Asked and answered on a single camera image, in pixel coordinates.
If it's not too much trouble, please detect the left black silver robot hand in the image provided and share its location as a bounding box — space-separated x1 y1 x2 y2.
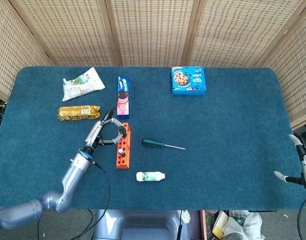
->
84 106 128 151

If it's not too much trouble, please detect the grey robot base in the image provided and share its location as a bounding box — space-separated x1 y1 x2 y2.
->
92 209 183 240

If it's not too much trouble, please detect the orange drill bit holder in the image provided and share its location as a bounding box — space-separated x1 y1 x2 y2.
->
114 122 132 170

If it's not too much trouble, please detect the gold foil cracker packet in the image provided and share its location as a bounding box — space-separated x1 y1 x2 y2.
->
57 105 101 122

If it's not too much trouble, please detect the blue pink sandwich cookie box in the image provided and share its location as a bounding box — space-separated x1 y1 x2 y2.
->
116 76 131 120

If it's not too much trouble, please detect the white crumpled snack bag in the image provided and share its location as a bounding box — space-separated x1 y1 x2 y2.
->
61 66 106 102

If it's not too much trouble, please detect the large green black screwdriver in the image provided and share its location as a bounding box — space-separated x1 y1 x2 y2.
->
141 138 187 151

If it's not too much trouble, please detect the white green-label plastic bottle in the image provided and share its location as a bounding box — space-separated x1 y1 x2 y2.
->
135 171 166 183

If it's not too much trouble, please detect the white plastic bag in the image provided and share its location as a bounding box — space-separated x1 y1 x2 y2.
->
219 210 266 240

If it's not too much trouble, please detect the blue carpet table cover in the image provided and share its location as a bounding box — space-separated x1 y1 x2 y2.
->
0 66 306 211

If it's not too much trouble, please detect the blue chocolate cookie box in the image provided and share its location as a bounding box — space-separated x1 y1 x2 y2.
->
170 66 207 96

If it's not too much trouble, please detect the woven wooden folding screen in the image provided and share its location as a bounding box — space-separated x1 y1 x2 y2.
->
0 0 306 131

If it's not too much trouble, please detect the brown wooden crate edge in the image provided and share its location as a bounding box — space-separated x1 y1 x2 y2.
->
199 209 208 240

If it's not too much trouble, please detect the white perforated plate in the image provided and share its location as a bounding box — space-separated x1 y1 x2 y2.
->
180 209 192 225

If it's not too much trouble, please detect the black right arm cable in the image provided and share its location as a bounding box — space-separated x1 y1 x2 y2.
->
297 194 306 240

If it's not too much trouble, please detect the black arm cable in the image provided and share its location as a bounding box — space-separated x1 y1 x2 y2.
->
297 194 306 240
72 161 111 240

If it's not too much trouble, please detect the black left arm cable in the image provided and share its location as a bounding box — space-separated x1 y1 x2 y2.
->
72 161 111 240

